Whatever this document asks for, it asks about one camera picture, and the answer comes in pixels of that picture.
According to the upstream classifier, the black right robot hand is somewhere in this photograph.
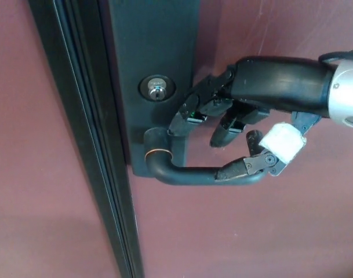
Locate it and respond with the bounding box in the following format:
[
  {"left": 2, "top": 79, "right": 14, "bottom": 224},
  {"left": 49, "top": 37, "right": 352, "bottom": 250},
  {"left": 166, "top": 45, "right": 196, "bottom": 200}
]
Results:
[{"left": 168, "top": 56, "right": 339, "bottom": 182}]

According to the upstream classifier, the black lever door handle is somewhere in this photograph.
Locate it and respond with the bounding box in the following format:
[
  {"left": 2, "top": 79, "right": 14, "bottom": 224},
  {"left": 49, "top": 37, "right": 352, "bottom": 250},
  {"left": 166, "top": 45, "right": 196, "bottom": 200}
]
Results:
[{"left": 143, "top": 127, "right": 270, "bottom": 186}]

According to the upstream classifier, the black door edge seal strip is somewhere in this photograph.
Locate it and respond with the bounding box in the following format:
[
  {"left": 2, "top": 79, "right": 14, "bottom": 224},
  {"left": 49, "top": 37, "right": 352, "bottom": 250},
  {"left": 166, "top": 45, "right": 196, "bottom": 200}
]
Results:
[{"left": 27, "top": 0, "right": 145, "bottom": 278}]

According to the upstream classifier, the white tape on thumb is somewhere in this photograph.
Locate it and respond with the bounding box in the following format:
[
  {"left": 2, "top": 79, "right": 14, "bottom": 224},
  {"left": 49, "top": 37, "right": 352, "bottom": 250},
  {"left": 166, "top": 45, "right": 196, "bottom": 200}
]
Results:
[{"left": 259, "top": 122, "right": 307, "bottom": 163}]

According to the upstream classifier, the silver lock cylinder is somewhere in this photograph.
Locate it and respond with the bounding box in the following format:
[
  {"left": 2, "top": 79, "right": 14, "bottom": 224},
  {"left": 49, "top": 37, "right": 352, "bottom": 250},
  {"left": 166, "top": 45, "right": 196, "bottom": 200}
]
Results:
[{"left": 138, "top": 74, "right": 177, "bottom": 103}]

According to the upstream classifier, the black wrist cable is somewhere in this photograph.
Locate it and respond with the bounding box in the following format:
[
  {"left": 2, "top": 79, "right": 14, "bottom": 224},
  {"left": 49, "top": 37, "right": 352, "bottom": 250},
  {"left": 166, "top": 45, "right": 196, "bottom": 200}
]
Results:
[{"left": 318, "top": 47, "right": 353, "bottom": 64}]

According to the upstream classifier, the dark handle backplate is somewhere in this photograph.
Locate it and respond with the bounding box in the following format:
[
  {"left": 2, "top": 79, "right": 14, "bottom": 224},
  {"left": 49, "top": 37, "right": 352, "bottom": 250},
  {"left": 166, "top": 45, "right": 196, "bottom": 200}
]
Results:
[{"left": 107, "top": 0, "right": 199, "bottom": 177}]

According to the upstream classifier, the maroon door leaf with handle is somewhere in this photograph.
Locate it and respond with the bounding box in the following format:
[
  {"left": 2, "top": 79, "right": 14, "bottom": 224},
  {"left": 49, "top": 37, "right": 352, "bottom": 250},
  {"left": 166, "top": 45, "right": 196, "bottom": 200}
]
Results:
[{"left": 98, "top": 0, "right": 353, "bottom": 278}]

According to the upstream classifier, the maroon door leaf without handle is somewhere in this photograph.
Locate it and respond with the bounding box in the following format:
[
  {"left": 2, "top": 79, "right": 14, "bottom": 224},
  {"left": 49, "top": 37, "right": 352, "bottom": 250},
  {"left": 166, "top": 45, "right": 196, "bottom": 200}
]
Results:
[{"left": 0, "top": 0, "right": 128, "bottom": 278}]

